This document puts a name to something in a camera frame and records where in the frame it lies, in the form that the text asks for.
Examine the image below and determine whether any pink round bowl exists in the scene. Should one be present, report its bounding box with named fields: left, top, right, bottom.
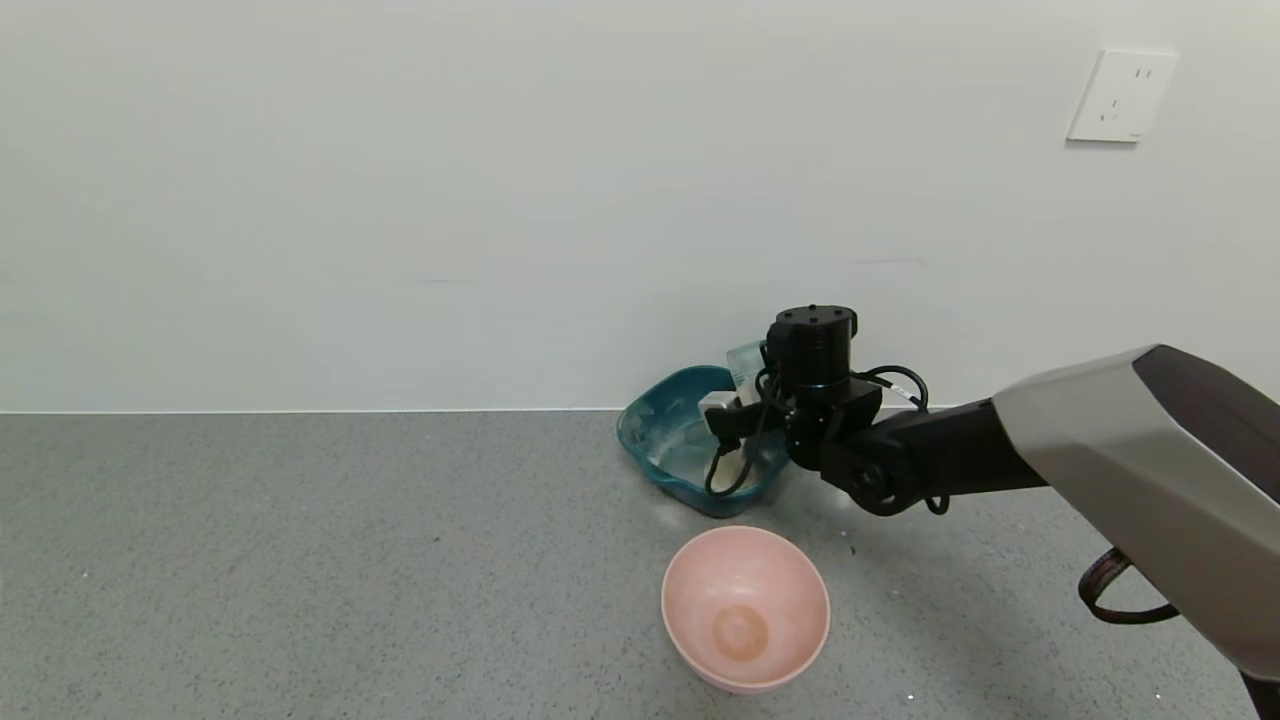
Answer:
left=660, top=526, right=832, bottom=695

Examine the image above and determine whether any white wall socket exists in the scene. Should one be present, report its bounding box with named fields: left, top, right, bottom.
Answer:
left=1066, top=48, right=1180, bottom=144

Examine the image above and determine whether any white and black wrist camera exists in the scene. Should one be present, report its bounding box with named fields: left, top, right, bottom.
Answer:
left=697, top=389, right=765, bottom=453

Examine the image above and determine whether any teal square plastic bowl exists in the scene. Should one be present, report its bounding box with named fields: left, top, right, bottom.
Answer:
left=616, top=365, right=793, bottom=519

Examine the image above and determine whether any black arm cable white tag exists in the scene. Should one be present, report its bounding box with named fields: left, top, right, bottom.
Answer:
left=856, top=364, right=951, bottom=517

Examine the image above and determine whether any clear ribbed plastic cup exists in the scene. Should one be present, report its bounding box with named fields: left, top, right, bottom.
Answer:
left=724, top=341, right=773, bottom=403

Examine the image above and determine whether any brown braided cable loop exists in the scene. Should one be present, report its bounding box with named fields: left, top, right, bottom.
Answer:
left=1077, top=545, right=1183, bottom=627

